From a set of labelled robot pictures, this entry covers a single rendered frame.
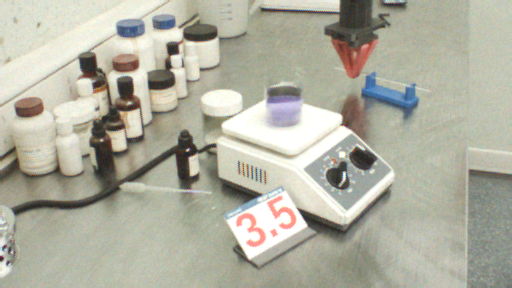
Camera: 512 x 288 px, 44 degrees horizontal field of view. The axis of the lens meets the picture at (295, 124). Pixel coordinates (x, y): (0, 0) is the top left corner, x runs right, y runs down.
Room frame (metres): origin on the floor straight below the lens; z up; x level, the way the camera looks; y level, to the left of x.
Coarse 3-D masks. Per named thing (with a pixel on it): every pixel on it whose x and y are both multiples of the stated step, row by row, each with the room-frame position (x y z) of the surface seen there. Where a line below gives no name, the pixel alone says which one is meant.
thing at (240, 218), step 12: (264, 204) 0.62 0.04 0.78; (276, 204) 0.63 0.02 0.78; (288, 204) 0.63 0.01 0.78; (240, 216) 0.60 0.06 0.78; (252, 216) 0.60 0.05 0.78; (264, 216) 0.61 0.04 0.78; (276, 216) 0.61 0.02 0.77; (288, 216) 0.62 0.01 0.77; (240, 228) 0.58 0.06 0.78; (252, 228) 0.59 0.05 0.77; (264, 228) 0.59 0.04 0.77; (276, 228) 0.60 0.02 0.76; (288, 228) 0.61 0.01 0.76; (252, 240) 0.58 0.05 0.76; (264, 240) 0.58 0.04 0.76
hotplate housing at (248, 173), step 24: (240, 144) 0.70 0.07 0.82; (312, 144) 0.70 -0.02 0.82; (240, 168) 0.70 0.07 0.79; (264, 168) 0.67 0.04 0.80; (288, 168) 0.65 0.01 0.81; (264, 192) 0.67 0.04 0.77; (288, 192) 0.65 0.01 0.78; (312, 192) 0.63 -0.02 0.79; (312, 216) 0.64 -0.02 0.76; (336, 216) 0.61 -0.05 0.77
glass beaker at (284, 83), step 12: (288, 60) 0.75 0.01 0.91; (264, 72) 0.73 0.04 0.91; (276, 72) 0.75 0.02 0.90; (288, 72) 0.75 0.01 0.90; (300, 72) 0.74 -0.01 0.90; (264, 84) 0.72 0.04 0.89; (276, 84) 0.71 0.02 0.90; (288, 84) 0.70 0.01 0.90; (300, 84) 0.72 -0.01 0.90; (264, 96) 0.73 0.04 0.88; (276, 96) 0.71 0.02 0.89; (288, 96) 0.70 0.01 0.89; (300, 96) 0.72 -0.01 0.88; (276, 108) 0.71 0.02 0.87; (288, 108) 0.70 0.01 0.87; (300, 108) 0.72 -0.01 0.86; (276, 120) 0.71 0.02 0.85; (288, 120) 0.70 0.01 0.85; (300, 120) 0.72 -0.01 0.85
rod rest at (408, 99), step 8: (376, 72) 1.04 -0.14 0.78; (368, 80) 1.02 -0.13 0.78; (368, 88) 1.02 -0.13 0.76; (376, 88) 1.03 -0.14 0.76; (384, 88) 1.03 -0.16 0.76; (408, 88) 0.97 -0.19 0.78; (376, 96) 1.00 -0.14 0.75; (384, 96) 0.99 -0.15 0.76; (392, 96) 0.99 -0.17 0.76; (400, 96) 0.99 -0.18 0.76; (408, 96) 0.97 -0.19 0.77; (416, 96) 0.99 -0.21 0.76; (400, 104) 0.97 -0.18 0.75; (408, 104) 0.96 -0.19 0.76
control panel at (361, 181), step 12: (336, 144) 0.71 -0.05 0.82; (348, 144) 0.72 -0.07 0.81; (360, 144) 0.73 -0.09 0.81; (324, 156) 0.68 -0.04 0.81; (336, 156) 0.69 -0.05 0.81; (348, 156) 0.70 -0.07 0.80; (312, 168) 0.66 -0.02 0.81; (324, 168) 0.66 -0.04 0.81; (348, 168) 0.68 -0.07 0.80; (372, 168) 0.70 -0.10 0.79; (384, 168) 0.70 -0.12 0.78; (324, 180) 0.64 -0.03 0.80; (360, 180) 0.67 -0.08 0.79; (372, 180) 0.68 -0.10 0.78; (336, 192) 0.63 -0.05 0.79; (348, 192) 0.64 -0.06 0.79; (360, 192) 0.65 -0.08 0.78; (348, 204) 0.62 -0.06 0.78
